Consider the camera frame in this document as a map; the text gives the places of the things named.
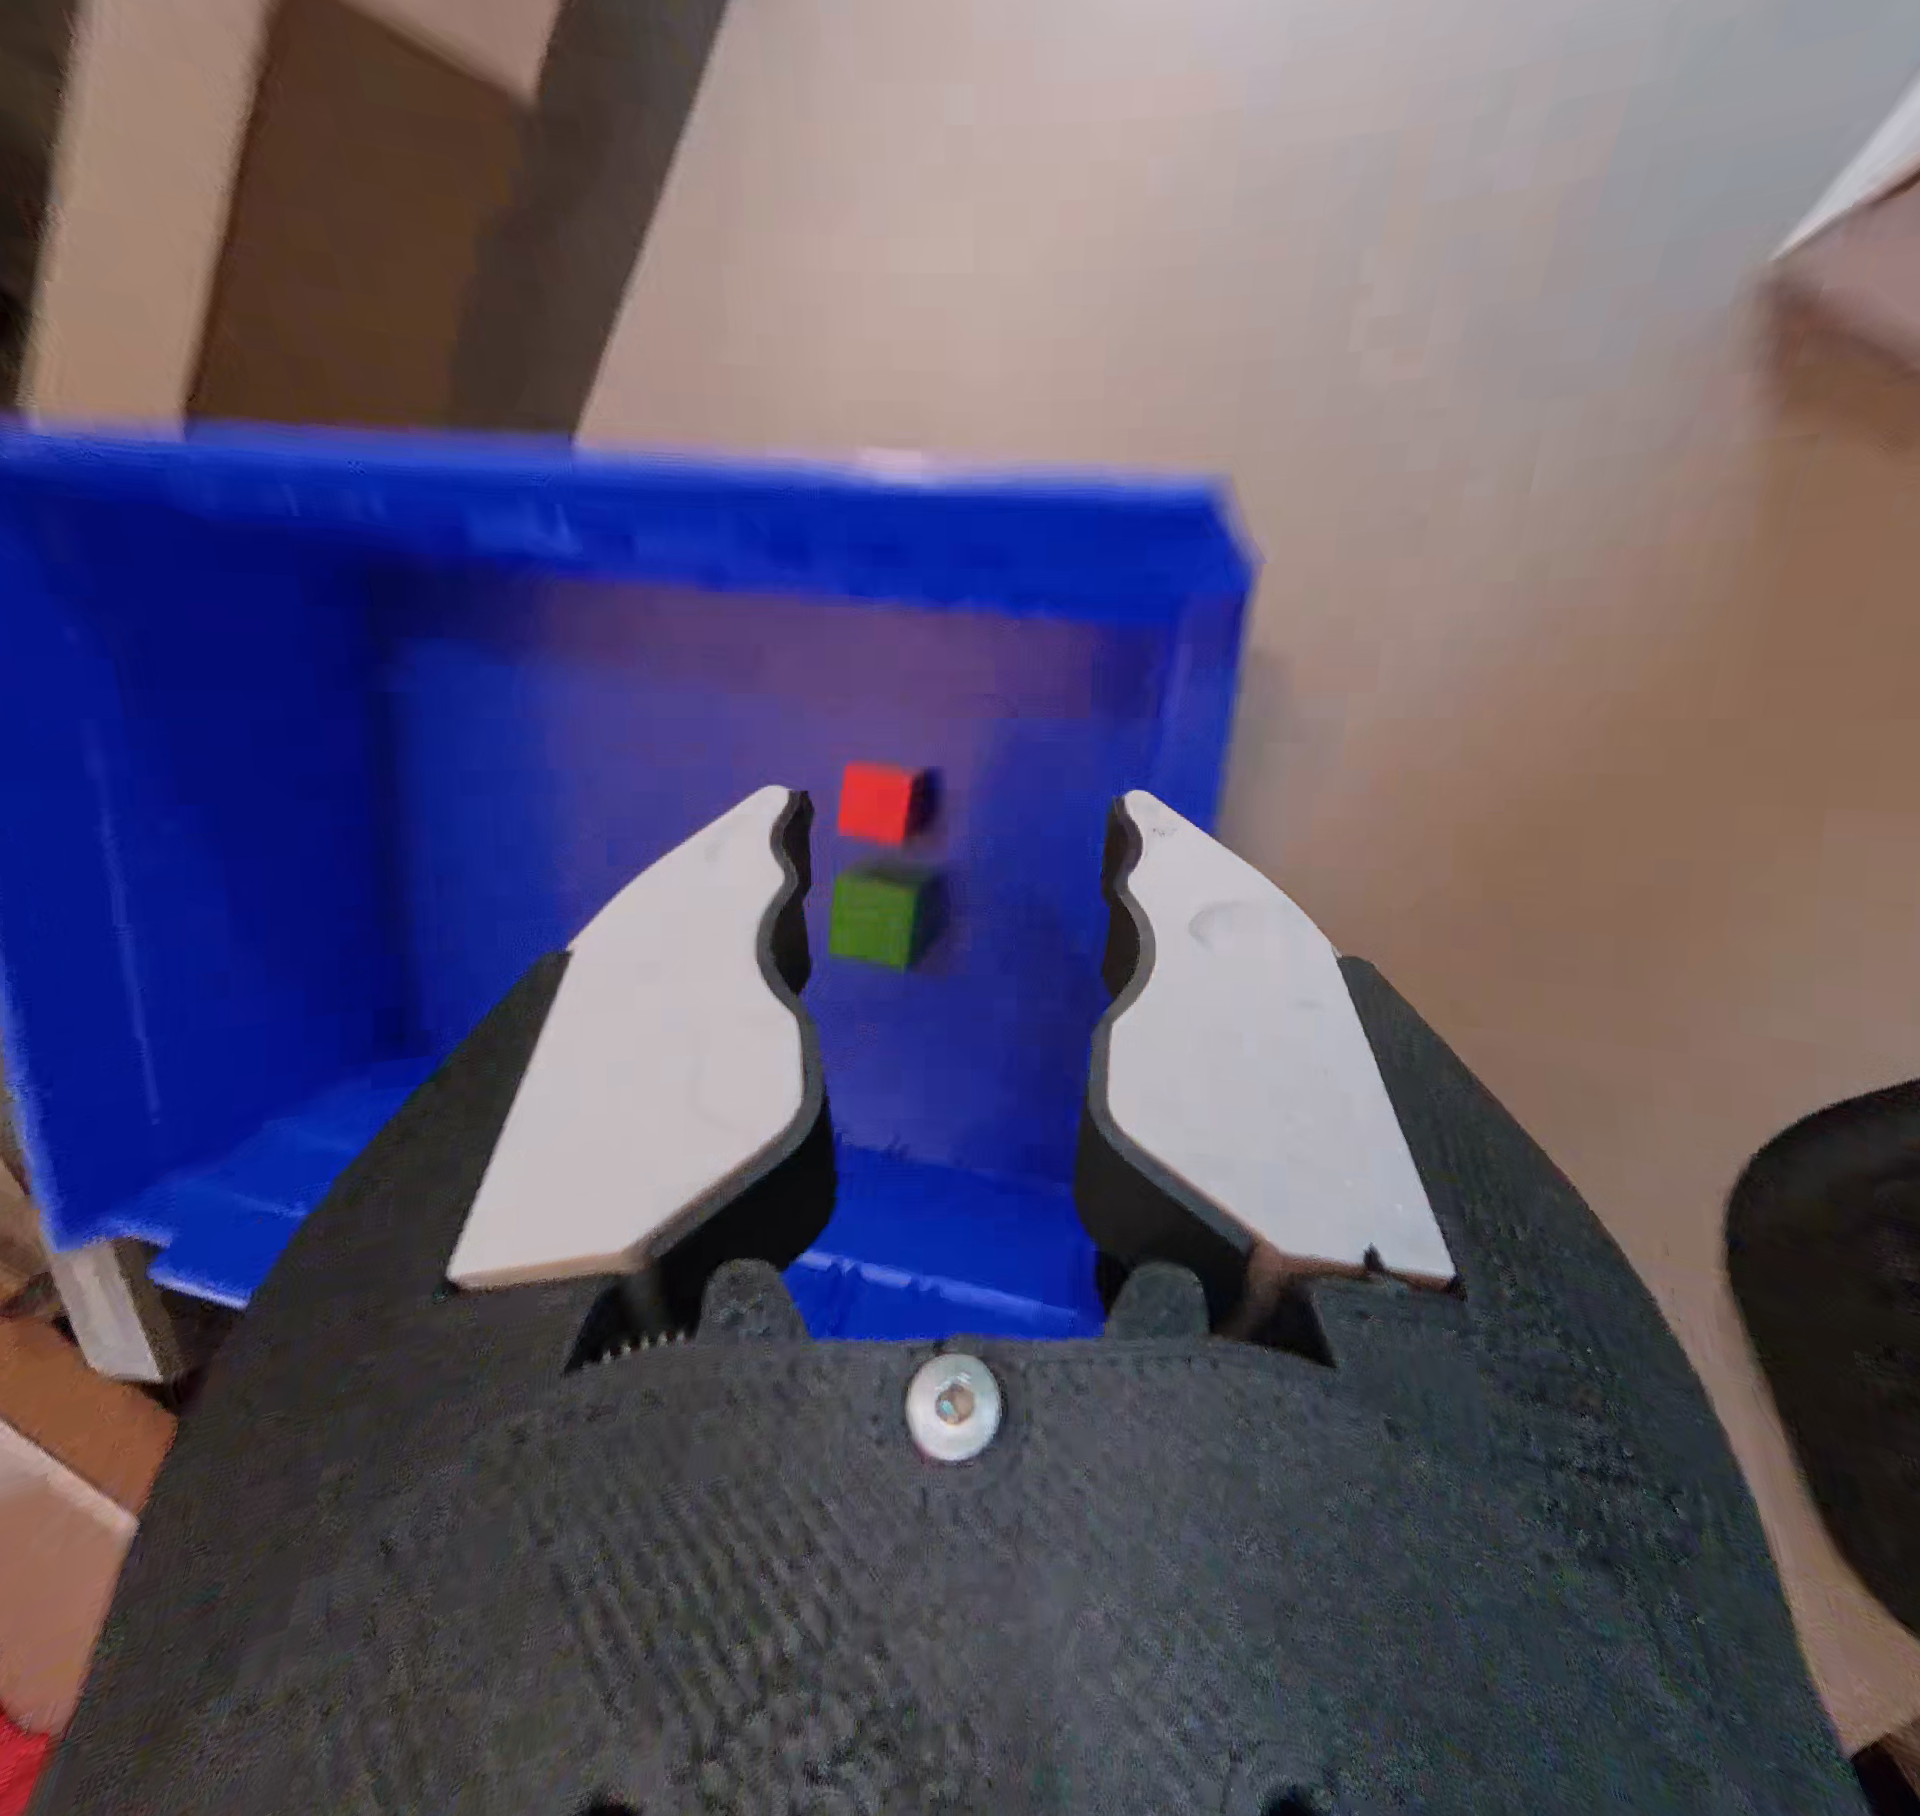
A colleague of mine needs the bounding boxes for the red wooden cube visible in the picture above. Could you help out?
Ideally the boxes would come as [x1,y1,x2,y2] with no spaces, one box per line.
[839,760,939,850]

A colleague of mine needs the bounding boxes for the desk with wooden edge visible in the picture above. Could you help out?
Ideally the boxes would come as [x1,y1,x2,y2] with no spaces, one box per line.
[0,1237,189,1737]

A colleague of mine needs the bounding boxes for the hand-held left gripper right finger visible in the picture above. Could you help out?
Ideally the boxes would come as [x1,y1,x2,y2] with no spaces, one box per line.
[1074,787,1462,1345]

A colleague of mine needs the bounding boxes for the black textured armrest pad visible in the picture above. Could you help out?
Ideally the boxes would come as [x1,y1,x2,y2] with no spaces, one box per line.
[1727,1082,1920,1652]

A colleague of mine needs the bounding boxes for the blue plastic bin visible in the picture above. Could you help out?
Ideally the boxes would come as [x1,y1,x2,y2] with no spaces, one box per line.
[0,414,1261,1345]

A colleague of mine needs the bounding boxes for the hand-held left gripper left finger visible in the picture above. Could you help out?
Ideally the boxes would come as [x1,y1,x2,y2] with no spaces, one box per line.
[444,786,839,1342]

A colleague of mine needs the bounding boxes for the white cardboard mailer box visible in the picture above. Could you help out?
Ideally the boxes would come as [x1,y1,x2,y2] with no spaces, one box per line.
[1756,83,1920,379]

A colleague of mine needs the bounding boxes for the green wooden cube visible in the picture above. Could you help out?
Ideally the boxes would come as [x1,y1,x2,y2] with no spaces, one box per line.
[830,862,939,973]

